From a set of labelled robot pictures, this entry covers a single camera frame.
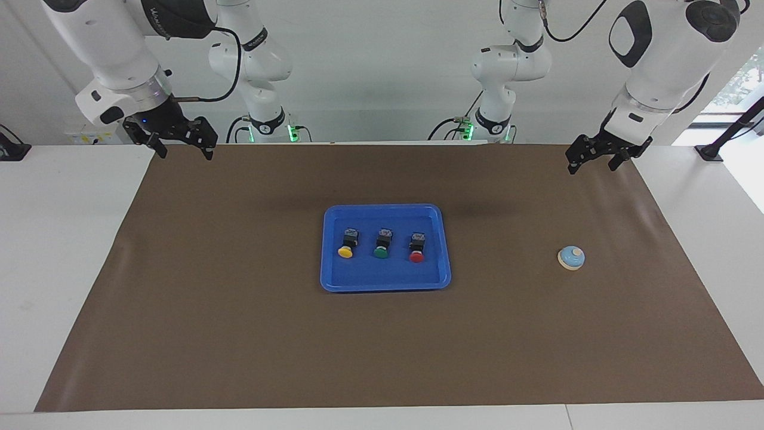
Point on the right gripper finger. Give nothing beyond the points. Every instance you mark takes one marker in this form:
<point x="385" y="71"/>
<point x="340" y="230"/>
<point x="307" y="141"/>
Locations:
<point x="146" y="138"/>
<point x="206" y="134"/>

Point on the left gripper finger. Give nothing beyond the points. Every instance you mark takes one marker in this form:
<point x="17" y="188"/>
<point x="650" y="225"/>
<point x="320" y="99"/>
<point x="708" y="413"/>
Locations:
<point x="624" y="158"/>
<point x="582" y="149"/>

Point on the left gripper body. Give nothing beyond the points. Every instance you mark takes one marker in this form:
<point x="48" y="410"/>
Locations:
<point x="609" y="140"/>

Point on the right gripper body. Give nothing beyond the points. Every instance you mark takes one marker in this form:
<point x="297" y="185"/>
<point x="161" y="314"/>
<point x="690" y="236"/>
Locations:
<point x="167" y="119"/>

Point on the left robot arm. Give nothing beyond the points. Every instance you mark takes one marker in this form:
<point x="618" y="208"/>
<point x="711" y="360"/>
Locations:
<point x="662" y="54"/>

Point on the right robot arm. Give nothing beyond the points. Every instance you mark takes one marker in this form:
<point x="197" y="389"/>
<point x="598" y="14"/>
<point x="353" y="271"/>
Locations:
<point x="113" y="42"/>

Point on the blue desk bell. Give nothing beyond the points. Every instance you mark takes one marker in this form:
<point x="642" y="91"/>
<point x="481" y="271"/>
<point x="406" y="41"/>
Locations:
<point x="572" y="258"/>

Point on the blue plastic tray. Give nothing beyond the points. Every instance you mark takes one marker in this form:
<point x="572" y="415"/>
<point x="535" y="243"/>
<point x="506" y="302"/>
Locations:
<point x="388" y="278"/>

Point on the black stand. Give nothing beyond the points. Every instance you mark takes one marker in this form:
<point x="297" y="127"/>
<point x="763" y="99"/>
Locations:
<point x="725" y="136"/>
<point x="12" y="148"/>

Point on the yellow push button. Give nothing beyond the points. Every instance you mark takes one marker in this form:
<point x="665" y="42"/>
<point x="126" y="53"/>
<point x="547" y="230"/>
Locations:
<point x="346" y="248"/>

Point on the red push button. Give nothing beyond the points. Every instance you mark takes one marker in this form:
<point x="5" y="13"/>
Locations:
<point x="416" y="252"/>

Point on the green push button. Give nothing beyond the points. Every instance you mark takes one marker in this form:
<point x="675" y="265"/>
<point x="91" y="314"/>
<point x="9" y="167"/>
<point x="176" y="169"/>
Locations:
<point x="381" y="248"/>

